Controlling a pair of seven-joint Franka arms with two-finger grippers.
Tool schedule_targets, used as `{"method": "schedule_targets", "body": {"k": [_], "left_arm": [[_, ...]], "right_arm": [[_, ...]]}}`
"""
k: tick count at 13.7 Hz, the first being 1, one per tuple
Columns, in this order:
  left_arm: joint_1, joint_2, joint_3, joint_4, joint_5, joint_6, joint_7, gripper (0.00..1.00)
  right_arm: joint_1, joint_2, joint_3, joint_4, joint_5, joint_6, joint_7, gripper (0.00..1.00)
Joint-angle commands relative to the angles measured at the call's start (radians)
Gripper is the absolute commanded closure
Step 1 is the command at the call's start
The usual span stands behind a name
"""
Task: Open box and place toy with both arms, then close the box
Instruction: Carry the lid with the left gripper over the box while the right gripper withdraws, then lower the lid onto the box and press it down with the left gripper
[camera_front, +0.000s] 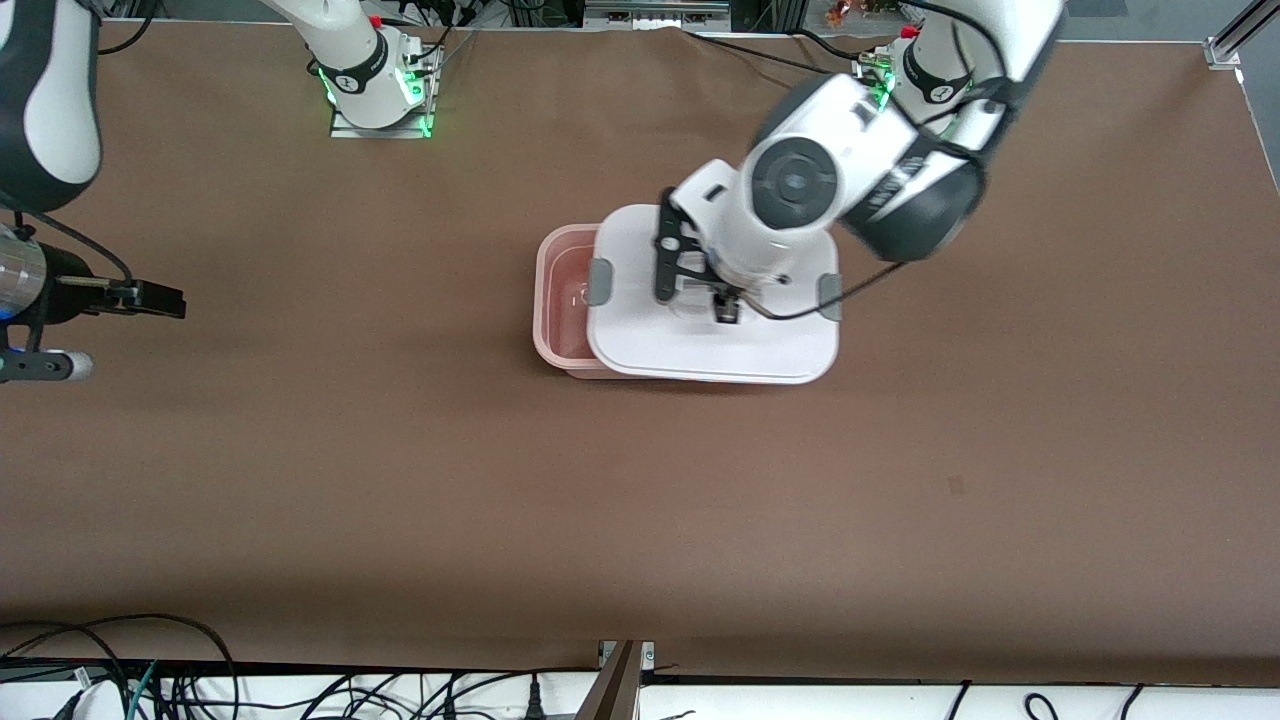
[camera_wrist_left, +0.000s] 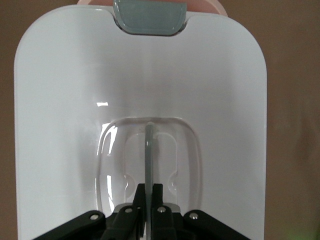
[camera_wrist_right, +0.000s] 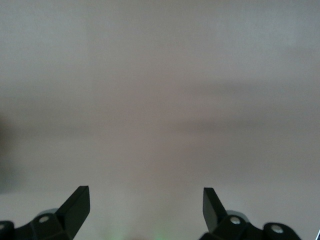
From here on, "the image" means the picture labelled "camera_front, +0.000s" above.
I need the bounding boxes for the white box lid grey latches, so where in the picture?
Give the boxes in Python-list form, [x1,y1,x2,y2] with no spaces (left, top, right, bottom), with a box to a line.
[585,203,841,386]

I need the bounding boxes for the pink plastic box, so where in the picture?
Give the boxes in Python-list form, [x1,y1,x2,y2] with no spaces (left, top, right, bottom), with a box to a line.
[533,225,751,384]

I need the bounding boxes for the grey metal fixture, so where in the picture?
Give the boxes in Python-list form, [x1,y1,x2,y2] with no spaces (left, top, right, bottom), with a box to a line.
[583,0,731,31]

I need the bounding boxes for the orange figurine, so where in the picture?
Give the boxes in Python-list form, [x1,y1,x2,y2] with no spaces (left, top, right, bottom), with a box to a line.
[825,0,901,26]

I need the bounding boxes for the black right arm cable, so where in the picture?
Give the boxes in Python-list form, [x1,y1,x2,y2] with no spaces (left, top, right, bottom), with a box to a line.
[0,205,136,286]

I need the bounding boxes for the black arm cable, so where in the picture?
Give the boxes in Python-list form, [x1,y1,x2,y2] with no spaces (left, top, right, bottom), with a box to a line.
[0,205,136,286]
[745,0,1011,323]

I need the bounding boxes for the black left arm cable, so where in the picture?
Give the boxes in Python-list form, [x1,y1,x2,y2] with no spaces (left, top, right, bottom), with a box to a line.
[745,0,1011,323]

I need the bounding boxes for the long black table cable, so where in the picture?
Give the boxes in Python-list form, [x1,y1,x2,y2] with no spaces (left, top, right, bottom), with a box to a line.
[683,28,831,79]

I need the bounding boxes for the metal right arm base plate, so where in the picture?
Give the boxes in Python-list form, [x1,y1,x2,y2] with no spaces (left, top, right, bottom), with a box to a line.
[328,45,441,139]

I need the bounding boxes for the short black table cable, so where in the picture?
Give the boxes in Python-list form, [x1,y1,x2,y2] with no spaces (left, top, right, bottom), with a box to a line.
[790,28,871,63]

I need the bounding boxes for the black cable bundle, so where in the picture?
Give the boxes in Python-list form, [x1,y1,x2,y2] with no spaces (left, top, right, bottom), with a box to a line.
[395,0,481,76]

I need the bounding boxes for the black looped floor cable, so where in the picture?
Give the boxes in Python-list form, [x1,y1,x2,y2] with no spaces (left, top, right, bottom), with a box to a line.
[0,613,238,720]

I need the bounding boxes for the green cable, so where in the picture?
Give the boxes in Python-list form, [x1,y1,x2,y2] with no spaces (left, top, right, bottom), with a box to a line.
[128,660,161,720]

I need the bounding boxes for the aluminium post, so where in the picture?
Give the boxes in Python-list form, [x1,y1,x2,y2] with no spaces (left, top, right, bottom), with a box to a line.
[572,640,656,720]

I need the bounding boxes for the aluminium frame profile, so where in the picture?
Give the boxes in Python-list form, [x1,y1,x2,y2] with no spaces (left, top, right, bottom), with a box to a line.
[1203,0,1280,71]

